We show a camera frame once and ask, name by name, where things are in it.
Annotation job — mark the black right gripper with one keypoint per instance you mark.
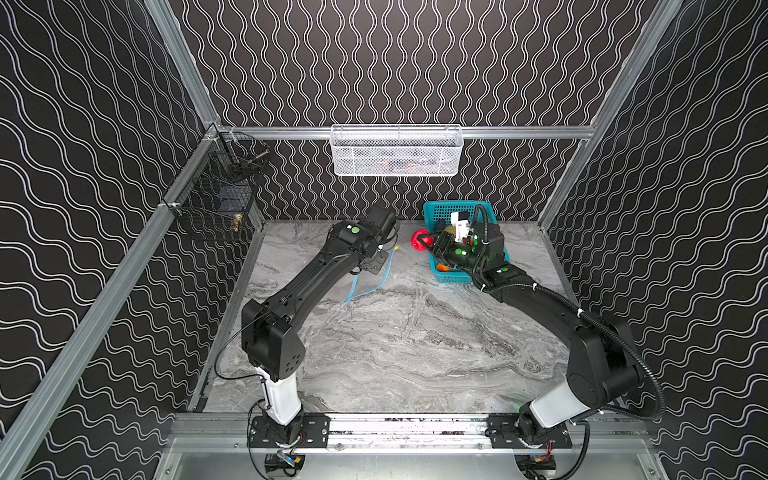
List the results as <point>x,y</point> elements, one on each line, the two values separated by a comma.
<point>441,243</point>

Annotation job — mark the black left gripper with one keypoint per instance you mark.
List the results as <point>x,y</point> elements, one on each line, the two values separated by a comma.
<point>377,258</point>

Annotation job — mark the clear zip top bag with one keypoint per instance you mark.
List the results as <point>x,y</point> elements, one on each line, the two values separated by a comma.
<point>352,287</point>

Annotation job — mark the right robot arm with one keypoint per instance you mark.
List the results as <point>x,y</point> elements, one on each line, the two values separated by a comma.
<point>605,371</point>

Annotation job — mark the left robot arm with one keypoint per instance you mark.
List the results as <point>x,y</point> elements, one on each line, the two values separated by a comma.
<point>270,329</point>

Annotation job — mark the teal plastic basket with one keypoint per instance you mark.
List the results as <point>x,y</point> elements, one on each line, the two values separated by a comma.
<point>436,211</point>

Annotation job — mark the brass object in basket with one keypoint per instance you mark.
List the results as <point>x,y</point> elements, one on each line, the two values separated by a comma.
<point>236,223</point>

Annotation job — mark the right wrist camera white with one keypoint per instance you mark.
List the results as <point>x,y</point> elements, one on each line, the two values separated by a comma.
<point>460,221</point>

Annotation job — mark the clear wall-mounted basket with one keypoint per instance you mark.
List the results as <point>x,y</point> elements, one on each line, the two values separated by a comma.
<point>396,150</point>

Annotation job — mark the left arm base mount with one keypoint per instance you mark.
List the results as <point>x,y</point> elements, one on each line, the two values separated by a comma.
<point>288,432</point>

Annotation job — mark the black wire wall basket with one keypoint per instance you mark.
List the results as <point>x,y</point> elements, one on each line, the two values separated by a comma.
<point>224,184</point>

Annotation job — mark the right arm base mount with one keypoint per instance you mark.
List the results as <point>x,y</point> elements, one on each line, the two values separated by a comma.
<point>515,431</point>

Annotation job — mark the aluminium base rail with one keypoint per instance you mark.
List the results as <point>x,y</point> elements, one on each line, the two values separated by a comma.
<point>355,433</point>

